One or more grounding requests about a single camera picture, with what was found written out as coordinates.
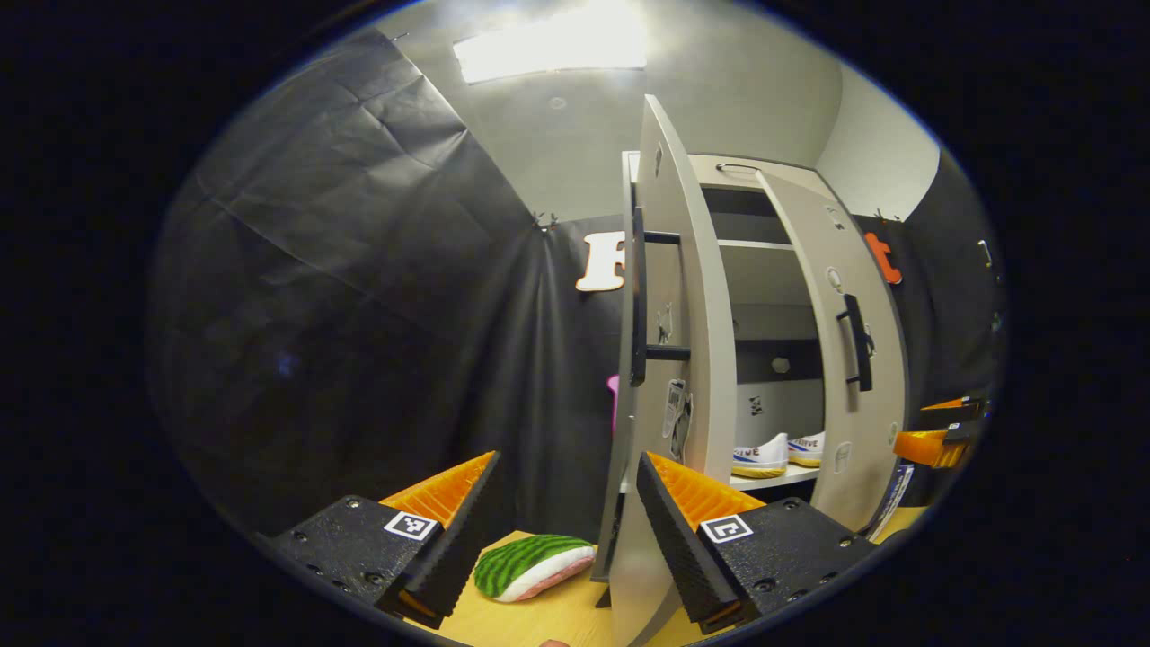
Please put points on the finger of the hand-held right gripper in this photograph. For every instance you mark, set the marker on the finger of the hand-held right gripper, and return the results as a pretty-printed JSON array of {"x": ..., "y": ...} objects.
[
  {"x": 925, "y": 447},
  {"x": 948, "y": 415}
]

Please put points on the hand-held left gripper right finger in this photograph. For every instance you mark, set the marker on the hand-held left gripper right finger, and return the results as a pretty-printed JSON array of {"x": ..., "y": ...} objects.
[{"x": 674, "y": 539}]

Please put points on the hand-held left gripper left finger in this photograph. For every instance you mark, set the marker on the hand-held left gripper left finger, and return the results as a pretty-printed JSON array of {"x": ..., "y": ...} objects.
[{"x": 463, "y": 530}]

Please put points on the white striped canvas shoe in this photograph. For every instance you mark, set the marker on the white striped canvas shoe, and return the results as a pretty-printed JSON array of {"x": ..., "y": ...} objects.
[
  {"x": 762, "y": 454},
  {"x": 807, "y": 447}
]

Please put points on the white cabinet door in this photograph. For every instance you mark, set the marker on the white cabinet door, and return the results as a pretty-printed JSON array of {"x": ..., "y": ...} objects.
[
  {"x": 705, "y": 305},
  {"x": 822, "y": 252}
]

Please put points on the white shoe cabinet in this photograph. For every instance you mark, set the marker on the white shoe cabinet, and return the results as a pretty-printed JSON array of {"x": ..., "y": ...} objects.
[{"x": 764, "y": 270}]

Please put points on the watermelon slice plush toy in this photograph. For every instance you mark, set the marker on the watermelon slice plush toy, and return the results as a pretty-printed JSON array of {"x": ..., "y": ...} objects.
[{"x": 530, "y": 566}]

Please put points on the pink object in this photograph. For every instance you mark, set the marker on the pink object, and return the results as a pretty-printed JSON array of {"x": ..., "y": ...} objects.
[{"x": 614, "y": 404}]

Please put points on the ceiling light panel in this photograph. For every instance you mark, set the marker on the ceiling light panel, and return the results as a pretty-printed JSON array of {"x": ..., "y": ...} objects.
[{"x": 548, "y": 45}]

